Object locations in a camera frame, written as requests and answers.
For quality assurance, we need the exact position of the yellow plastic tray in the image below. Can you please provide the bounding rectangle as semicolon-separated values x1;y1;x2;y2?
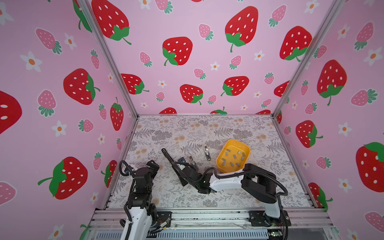
216;139;251;174

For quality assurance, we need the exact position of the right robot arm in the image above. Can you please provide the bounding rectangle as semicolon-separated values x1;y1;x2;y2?
172;163;289;229

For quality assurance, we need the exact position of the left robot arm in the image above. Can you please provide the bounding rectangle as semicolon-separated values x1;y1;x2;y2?
119;160;160;240

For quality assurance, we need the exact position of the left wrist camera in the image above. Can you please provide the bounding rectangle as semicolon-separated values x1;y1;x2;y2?
122;166;134;177

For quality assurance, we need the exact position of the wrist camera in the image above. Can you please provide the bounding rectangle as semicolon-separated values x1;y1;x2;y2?
122;166;134;177
177;157;187;165

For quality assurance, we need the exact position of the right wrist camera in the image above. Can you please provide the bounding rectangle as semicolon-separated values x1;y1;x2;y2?
177;157;187;165

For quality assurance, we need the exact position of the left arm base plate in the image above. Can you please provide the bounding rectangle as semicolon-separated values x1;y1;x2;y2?
150;211;172;229

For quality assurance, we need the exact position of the aluminium front rail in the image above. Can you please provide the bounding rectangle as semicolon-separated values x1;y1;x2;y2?
88;207;334;240

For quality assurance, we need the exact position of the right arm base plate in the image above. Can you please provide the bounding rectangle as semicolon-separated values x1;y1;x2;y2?
248;210;292;228

